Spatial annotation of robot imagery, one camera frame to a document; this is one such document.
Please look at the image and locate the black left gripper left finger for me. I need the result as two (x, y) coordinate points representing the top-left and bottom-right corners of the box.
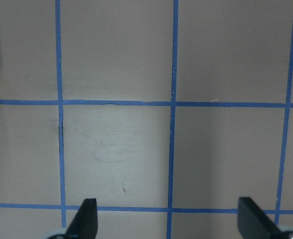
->
(65, 199), (98, 239)

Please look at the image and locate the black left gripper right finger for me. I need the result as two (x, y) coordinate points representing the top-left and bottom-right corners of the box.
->
(237, 197), (286, 239)

